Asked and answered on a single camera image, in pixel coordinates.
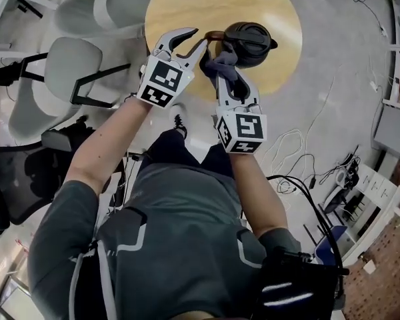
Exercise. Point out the white power strip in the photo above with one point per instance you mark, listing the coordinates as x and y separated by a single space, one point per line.
374 85

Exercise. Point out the white chair with black legs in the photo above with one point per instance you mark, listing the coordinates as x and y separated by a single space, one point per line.
120 2
70 65

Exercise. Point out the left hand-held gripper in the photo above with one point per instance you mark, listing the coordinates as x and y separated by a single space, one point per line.
160 78

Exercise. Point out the black chest harness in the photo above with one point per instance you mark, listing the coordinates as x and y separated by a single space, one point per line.
126 232

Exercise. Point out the black mesh office chair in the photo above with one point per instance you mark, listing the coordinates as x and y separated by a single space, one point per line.
16 182

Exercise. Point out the person's right forearm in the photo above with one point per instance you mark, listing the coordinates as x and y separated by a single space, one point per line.
253 192

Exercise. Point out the grey cloth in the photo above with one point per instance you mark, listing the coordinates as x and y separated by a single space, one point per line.
225 65

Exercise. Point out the person's grey shirt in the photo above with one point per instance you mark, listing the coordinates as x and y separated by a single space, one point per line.
173 198

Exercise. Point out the grey cabinet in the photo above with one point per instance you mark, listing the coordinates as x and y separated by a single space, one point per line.
393 132

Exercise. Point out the black kettle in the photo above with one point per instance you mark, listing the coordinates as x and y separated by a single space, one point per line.
250 43

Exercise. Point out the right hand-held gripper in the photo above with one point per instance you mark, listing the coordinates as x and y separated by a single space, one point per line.
241 125

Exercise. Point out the white shelf unit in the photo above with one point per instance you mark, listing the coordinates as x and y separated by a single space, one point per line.
370 195

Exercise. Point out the person's dark trousers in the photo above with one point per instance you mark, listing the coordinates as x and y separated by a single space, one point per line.
173 152

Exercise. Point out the black hip pack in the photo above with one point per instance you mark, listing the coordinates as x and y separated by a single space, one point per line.
296 278

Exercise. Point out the person's white shoe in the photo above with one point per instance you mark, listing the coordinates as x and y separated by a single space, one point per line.
179 120

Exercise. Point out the person's left forearm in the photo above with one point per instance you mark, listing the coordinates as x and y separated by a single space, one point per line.
103 145

